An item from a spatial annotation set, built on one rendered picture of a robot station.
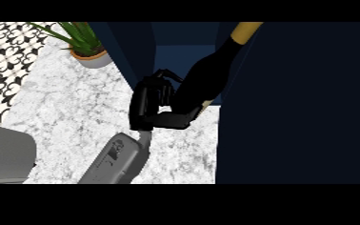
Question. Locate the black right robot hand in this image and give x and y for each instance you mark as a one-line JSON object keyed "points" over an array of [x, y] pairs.
{"points": [[141, 108]]}

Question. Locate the black wine bottle gold neck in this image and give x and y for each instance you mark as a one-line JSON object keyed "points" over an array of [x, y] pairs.
{"points": [[211, 73]]}

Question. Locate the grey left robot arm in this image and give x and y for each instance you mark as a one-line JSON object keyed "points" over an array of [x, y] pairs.
{"points": [[14, 159]]}

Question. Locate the navy blue cabinet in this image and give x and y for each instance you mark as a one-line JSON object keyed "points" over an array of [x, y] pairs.
{"points": [[136, 47]]}

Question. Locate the dark navy cabinet door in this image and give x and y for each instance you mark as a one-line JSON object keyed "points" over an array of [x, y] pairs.
{"points": [[291, 108]]}

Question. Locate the green plant in grey pot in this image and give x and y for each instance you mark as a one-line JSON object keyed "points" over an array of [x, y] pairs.
{"points": [[86, 49]]}

